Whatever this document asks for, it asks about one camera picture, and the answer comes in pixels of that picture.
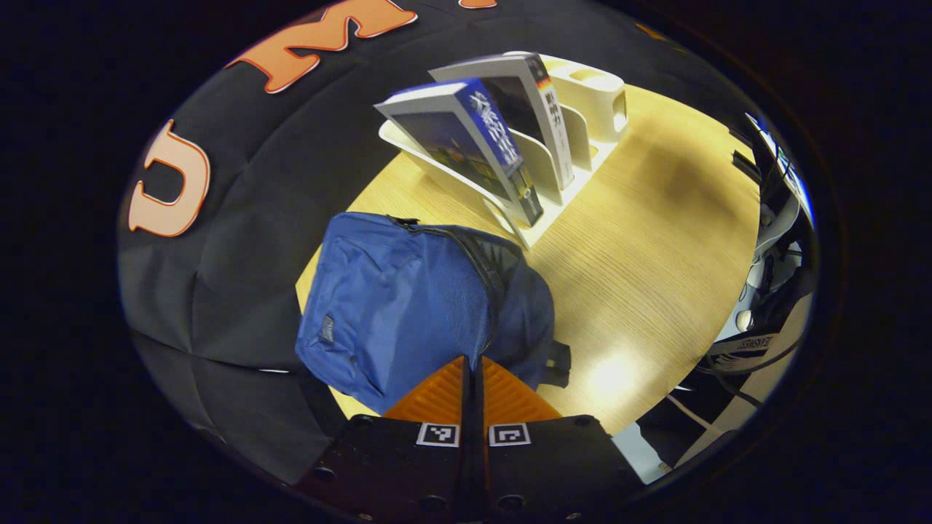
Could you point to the black backdrop cloth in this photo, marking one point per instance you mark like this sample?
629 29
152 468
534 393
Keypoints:
240 240

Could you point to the blue schoolbag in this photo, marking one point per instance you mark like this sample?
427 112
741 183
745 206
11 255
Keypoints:
393 306

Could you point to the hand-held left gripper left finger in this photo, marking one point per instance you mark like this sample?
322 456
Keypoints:
408 466

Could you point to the white bookshelf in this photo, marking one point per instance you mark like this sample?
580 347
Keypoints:
597 98

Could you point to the blue cover book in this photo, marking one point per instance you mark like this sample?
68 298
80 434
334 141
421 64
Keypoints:
451 142

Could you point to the white printed box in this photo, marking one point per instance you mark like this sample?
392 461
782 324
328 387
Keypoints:
750 343

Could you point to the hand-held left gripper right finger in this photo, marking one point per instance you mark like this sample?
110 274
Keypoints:
546 466

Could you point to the white blue panel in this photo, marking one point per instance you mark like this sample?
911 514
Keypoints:
786 167

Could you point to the grey cover book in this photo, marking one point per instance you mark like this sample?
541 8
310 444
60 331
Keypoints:
535 94

